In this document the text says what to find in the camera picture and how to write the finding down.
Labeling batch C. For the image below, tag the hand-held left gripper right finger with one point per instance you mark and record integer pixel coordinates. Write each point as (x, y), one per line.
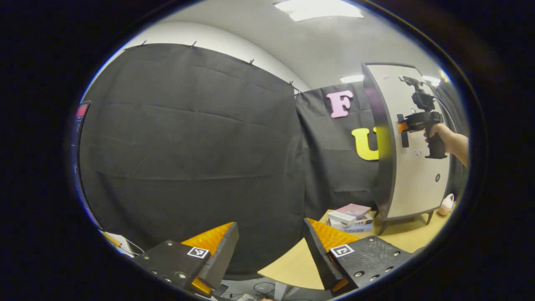
(319, 259)

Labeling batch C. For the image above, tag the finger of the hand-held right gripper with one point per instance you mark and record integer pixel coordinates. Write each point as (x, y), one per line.
(404, 126)

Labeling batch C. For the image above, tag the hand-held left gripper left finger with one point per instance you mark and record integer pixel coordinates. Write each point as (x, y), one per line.
(223, 259)

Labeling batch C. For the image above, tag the dark grey cabinet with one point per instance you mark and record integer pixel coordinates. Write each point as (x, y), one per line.
(386, 175)

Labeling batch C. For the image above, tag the grey cabinet door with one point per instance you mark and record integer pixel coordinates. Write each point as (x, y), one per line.
(418, 188)

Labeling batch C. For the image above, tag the ceiling light panel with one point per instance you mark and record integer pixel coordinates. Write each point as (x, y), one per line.
(317, 9)
(431, 80)
(352, 79)

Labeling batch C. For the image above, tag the small white box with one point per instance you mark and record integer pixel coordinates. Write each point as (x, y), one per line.
(340, 217)

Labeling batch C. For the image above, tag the blue book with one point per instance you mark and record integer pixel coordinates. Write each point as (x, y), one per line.
(359, 228)

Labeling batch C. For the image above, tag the pink plush slipper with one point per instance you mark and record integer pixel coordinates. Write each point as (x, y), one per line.
(446, 205)

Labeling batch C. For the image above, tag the white papers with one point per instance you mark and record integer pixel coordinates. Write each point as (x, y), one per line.
(121, 244)

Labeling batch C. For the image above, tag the black backdrop cloth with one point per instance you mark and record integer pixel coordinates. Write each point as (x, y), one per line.
(188, 146)

